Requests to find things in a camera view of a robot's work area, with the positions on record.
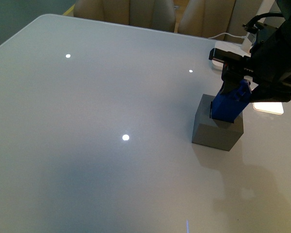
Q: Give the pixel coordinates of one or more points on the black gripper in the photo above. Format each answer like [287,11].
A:
[268,68]

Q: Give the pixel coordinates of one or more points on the blue plastic part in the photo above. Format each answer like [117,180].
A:
[227,107]

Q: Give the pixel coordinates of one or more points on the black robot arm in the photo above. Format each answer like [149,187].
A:
[264,31]

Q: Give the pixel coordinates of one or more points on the gray cube base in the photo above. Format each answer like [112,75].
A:
[212,132]

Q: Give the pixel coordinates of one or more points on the right beige chair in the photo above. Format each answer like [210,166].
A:
[221,18]

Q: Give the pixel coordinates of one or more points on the beige chair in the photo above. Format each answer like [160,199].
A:
[221,18]
[152,14]

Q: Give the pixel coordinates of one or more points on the left beige chair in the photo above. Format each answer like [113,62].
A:
[152,14]

